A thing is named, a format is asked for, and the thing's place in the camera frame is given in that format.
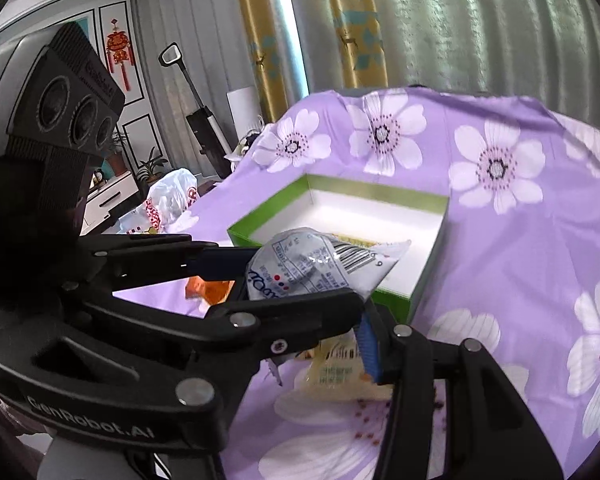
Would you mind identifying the potted plant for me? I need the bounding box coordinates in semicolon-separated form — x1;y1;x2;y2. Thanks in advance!
135;147;169;187
107;129;132;177

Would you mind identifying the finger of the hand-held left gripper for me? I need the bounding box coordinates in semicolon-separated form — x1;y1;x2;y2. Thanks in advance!
77;234;262;307
0;285;367;456

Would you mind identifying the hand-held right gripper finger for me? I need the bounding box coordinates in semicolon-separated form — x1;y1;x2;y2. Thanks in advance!
357;304;565;480

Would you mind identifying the white low cabinet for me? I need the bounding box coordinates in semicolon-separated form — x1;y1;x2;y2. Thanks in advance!
80;167;142;237

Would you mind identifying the grey sheer curtain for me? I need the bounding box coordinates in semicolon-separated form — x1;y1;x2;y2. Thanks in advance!
130;0;253;121

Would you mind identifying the purple floral cloth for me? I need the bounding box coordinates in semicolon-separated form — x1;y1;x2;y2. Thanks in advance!
114;87;600;480

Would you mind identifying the bright orange snack packet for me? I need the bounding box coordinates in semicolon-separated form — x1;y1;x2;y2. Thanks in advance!
186;276;236;307

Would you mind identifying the green box with white inside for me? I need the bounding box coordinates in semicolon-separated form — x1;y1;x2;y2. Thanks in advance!
227;174;451;326

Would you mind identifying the yellow patterned curtain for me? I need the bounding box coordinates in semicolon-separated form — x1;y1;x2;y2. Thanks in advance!
319;0;387;92
234;0;307;123

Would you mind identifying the red knot wall ornament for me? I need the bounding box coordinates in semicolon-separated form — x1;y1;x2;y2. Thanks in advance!
106;19;136;91

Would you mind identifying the black white bundle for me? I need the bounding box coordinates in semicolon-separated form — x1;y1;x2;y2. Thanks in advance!
225;127;281;162

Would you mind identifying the silver white snack packet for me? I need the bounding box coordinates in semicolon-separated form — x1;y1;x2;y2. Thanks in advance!
247;227;412;387

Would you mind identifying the white plastic bag red print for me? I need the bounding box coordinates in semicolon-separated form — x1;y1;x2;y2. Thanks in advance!
119;169;201;236

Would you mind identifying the white box appliance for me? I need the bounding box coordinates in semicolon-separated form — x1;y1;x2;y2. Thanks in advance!
227;86;267;147

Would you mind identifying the upright vacuum cleaner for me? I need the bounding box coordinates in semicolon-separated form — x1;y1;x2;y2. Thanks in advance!
159;44;234;181

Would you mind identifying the cream yellow snack packet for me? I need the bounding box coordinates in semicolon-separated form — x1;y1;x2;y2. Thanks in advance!
300;329;396;402

